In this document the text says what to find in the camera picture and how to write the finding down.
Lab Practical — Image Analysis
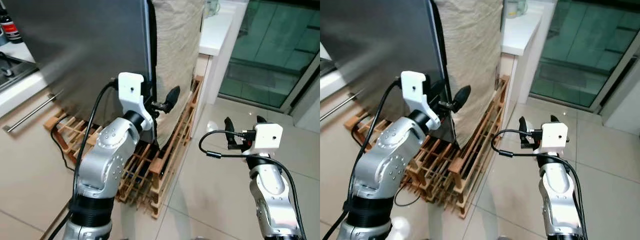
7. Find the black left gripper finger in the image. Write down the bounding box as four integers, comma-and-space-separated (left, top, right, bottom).
450, 84, 472, 113
165, 85, 182, 112

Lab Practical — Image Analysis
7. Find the mini fridge door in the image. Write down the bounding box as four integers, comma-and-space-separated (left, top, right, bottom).
146, 0, 159, 148
430, 0, 460, 148

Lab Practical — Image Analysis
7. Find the grey mini fridge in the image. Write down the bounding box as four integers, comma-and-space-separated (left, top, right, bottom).
320, 0, 458, 146
4, 0, 151, 146

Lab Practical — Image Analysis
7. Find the beige woven cloth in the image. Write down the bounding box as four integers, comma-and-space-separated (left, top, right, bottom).
434, 0, 505, 149
151, 0, 206, 149

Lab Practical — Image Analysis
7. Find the wooden slatted rack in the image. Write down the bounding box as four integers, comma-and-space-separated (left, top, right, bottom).
44, 75, 203, 219
345, 75, 511, 219

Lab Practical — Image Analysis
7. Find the narrow white counter cabinet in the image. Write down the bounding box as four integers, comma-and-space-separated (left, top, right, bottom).
500, 0, 558, 107
192, 0, 248, 107

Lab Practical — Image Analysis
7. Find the glass sliding door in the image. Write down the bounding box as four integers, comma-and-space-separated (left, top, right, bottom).
218, 0, 321, 114
529, 0, 640, 114

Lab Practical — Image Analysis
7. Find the dark bottle red label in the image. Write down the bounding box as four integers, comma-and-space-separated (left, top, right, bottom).
0, 7, 24, 45

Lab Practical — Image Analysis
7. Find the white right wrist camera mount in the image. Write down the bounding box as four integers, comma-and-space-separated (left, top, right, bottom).
248, 123, 283, 156
532, 122, 569, 153

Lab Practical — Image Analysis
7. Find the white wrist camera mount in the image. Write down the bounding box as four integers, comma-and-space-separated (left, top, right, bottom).
117, 72, 155, 131
248, 123, 283, 156
532, 122, 569, 153
401, 71, 442, 131

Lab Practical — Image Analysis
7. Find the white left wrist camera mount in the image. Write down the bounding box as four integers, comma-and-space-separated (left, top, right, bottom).
401, 71, 442, 131
117, 72, 155, 131

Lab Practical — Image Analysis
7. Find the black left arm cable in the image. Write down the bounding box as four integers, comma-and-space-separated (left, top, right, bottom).
47, 80, 121, 240
322, 79, 404, 240

